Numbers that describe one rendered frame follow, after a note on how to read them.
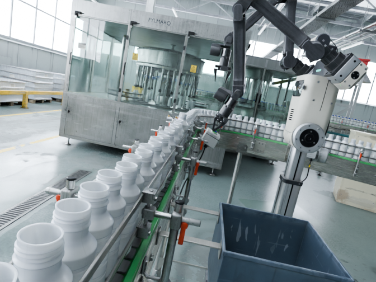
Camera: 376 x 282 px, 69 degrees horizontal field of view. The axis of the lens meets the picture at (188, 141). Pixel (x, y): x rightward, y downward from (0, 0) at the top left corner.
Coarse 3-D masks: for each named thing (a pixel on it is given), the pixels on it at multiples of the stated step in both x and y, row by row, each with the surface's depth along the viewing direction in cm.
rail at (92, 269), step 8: (184, 136) 120; (184, 144) 135; (168, 160) 78; (160, 168) 66; (152, 184) 57; (136, 208) 45; (128, 216) 40; (120, 224) 37; (120, 232) 37; (136, 232) 49; (112, 240) 34; (104, 248) 31; (128, 248) 45; (96, 256) 30; (104, 256) 32; (120, 256) 41; (96, 264) 29; (120, 264) 41; (88, 272) 27; (112, 272) 38; (80, 280) 26; (88, 280) 28
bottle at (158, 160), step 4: (152, 140) 71; (156, 140) 72; (156, 144) 68; (160, 144) 69; (156, 148) 69; (160, 148) 69; (156, 152) 69; (160, 152) 70; (156, 156) 69; (160, 156) 70; (156, 160) 69; (160, 160) 69; (156, 164) 68; (160, 164) 69; (156, 168) 69; (156, 172) 69; (160, 176) 71; (156, 180) 70; (160, 180) 73; (156, 184) 70; (156, 188) 71
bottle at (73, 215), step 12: (60, 204) 30; (72, 204) 31; (84, 204) 31; (60, 216) 28; (72, 216) 28; (84, 216) 29; (72, 228) 28; (84, 228) 29; (72, 240) 28; (84, 240) 29; (72, 252) 28; (84, 252) 29; (72, 264) 28; (84, 264) 29
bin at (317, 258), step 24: (240, 216) 96; (264, 216) 96; (192, 240) 72; (216, 240) 87; (240, 240) 98; (264, 240) 97; (288, 240) 96; (312, 240) 88; (192, 264) 96; (216, 264) 75; (240, 264) 66; (264, 264) 66; (288, 264) 98; (312, 264) 85; (336, 264) 72
